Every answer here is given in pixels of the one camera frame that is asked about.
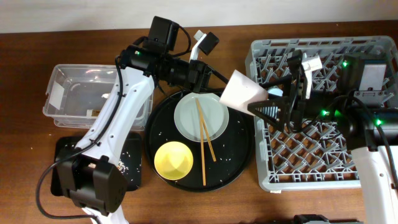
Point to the grey round plate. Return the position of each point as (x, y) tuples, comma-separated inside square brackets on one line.
[(187, 117)]

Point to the white napkin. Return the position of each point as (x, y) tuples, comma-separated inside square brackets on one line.
[(105, 95)]

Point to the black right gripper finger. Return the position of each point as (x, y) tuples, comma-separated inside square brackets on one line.
[(281, 81), (273, 111)]

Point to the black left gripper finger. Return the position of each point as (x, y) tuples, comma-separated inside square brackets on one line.
[(211, 90), (220, 76)]

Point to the blue cup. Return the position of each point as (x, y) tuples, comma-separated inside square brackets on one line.
[(275, 91)]

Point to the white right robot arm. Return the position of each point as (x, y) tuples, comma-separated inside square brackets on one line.
[(360, 115)]

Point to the yellow bowl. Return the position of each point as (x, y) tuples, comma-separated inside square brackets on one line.
[(173, 160)]

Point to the black rectangular tray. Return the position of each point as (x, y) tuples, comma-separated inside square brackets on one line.
[(132, 144)]

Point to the left wooden chopstick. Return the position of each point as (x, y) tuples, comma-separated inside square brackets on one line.
[(202, 156)]

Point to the wooden chopstick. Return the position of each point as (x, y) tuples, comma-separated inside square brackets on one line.
[(202, 156), (203, 124)]

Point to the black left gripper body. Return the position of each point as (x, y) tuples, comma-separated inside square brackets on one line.
[(194, 75)]

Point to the pink cup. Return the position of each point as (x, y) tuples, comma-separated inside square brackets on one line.
[(241, 91)]

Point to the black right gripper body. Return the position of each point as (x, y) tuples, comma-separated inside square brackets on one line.
[(303, 111)]

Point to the gold brown foil wrapper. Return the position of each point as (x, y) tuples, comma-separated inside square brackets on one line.
[(92, 113)]

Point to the right wooden chopstick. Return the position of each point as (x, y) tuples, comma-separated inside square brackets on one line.
[(203, 124)]

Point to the grey dishwasher rack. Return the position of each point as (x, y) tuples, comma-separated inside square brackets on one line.
[(318, 158)]

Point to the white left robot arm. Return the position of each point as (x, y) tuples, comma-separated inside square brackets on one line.
[(89, 173)]

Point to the food scraps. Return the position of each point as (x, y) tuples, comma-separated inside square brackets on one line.
[(125, 162)]

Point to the clear plastic waste bin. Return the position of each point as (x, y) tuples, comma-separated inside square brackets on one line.
[(75, 88)]

